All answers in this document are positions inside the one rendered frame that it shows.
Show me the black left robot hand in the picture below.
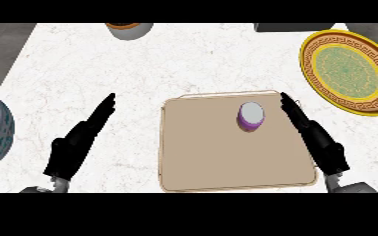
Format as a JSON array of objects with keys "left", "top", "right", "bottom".
[{"left": 41, "top": 92, "right": 118, "bottom": 182}]

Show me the grey-blue round object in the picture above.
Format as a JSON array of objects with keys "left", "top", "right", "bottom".
[{"left": 0, "top": 100, "right": 16, "bottom": 163}]

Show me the yellow patterned plate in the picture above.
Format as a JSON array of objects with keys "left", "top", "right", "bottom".
[{"left": 298, "top": 29, "right": 378, "bottom": 117}]

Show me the grey appliance corner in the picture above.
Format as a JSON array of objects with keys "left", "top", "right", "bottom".
[{"left": 344, "top": 23, "right": 378, "bottom": 41}]

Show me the grey round pot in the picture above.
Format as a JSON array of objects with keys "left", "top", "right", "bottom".
[{"left": 105, "top": 23, "right": 155, "bottom": 42}]

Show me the beige square tray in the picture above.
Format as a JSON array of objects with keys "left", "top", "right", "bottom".
[{"left": 157, "top": 89, "right": 319, "bottom": 193}]

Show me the purple can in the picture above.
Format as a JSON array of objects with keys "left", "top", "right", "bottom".
[{"left": 236, "top": 101, "right": 267, "bottom": 133}]

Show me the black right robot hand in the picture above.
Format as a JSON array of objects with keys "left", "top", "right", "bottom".
[{"left": 279, "top": 91, "right": 351, "bottom": 177}]

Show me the dark grey block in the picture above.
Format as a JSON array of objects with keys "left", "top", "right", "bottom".
[{"left": 253, "top": 23, "right": 337, "bottom": 33}]

